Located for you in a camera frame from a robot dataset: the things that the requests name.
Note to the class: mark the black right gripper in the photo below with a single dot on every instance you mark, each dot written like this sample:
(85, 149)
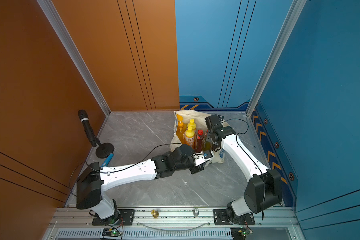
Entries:
(209, 133)

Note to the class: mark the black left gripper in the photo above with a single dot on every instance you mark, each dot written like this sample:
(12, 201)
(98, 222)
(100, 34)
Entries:
(198, 169)

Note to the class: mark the green soap bottle red cap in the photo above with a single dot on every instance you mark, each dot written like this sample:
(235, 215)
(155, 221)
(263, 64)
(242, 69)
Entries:
(206, 144)

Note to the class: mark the dark red soap bottle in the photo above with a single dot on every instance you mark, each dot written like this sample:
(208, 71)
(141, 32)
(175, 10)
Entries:
(199, 141)

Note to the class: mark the orange bottle yellow cap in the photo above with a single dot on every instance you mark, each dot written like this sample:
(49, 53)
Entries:
(192, 124)
(190, 137)

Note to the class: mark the large orange dish soap bottle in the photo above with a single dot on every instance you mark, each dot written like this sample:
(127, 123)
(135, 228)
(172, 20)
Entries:
(180, 129)

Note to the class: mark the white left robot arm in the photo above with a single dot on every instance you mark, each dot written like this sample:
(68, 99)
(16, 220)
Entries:
(95, 180)

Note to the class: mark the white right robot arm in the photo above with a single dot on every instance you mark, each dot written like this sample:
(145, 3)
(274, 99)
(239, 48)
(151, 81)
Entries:
(264, 187)

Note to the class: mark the circuit board right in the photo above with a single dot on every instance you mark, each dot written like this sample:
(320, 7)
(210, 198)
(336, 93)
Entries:
(240, 234)

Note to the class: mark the black microphone on stand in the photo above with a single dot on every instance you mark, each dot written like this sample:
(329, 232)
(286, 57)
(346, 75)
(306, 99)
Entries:
(102, 150)

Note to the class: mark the green circuit board left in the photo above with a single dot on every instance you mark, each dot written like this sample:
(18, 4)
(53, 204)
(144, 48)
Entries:
(111, 234)

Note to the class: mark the silver knob on rail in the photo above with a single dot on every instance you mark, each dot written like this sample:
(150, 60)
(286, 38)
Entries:
(196, 212)

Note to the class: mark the brass knob on rail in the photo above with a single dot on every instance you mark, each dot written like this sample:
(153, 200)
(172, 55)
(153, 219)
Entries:
(155, 214)

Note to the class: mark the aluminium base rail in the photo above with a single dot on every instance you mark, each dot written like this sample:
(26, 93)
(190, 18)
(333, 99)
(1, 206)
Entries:
(174, 223)

